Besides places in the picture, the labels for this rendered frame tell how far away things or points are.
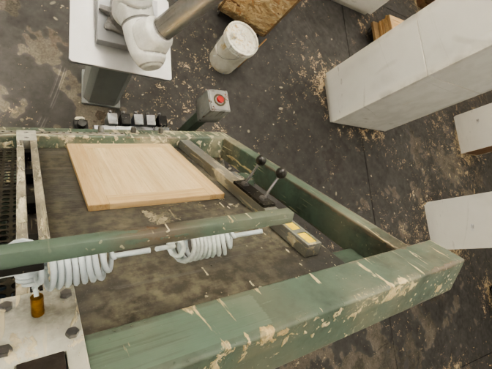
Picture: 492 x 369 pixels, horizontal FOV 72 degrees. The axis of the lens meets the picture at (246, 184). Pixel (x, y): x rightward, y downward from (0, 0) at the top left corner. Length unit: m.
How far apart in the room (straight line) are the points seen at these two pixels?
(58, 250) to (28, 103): 2.18
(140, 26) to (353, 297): 1.41
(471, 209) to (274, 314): 3.97
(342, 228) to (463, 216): 3.40
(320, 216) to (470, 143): 4.71
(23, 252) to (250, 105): 2.82
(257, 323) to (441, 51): 2.78
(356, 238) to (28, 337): 0.89
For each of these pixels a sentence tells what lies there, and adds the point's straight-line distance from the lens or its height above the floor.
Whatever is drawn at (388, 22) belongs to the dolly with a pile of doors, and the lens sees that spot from 4.84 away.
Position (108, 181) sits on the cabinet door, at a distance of 1.20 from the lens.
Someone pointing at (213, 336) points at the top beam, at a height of 1.89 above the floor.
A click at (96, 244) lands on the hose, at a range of 0.44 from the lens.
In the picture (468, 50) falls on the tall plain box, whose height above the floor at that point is 1.39.
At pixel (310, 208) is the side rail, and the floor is 1.46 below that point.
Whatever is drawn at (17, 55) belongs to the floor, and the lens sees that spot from 2.73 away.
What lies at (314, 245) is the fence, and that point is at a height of 1.67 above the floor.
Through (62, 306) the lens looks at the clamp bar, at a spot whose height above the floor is 1.80.
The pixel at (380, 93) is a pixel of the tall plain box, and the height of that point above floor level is 0.66.
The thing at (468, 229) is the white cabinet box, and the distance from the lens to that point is 4.48.
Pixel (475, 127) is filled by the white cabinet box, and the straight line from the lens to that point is 5.81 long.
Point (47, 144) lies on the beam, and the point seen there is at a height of 0.89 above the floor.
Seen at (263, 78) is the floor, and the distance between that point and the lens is 3.36.
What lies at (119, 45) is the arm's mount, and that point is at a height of 0.79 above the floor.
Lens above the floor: 2.38
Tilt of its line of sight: 56 degrees down
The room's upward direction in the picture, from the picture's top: 69 degrees clockwise
